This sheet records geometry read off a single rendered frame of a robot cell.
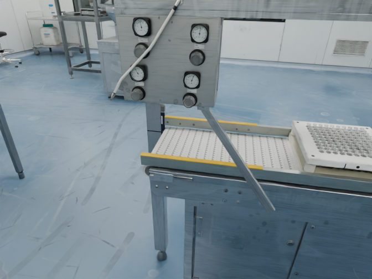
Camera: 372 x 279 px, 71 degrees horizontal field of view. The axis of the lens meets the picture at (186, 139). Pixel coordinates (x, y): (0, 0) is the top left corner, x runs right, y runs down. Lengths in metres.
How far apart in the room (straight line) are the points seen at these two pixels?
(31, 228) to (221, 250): 1.27
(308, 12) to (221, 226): 0.68
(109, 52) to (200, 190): 2.99
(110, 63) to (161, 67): 3.03
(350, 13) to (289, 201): 0.47
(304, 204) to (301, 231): 0.16
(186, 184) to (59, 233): 1.19
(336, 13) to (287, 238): 0.68
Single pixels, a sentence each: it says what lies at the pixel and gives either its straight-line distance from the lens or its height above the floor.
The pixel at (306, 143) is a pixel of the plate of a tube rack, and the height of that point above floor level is 0.90.
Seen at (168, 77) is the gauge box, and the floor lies 1.11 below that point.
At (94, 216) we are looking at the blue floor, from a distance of 1.86.
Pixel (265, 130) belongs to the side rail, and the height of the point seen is 0.85.
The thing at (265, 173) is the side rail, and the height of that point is 0.86.
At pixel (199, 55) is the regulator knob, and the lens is 0.55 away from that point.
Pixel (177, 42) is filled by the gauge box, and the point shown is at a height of 1.18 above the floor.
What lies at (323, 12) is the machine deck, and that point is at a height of 1.24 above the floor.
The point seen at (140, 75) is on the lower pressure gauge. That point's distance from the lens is 0.60.
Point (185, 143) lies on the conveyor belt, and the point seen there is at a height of 0.83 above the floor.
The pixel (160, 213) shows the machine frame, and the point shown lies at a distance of 1.29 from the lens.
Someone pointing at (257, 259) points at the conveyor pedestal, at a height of 0.44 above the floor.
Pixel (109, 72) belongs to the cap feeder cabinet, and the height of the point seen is 0.38.
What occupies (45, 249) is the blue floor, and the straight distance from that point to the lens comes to 1.78.
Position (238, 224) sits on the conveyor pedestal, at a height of 0.60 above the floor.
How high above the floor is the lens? 1.27
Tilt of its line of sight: 29 degrees down
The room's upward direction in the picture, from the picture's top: 1 degrees clockwise
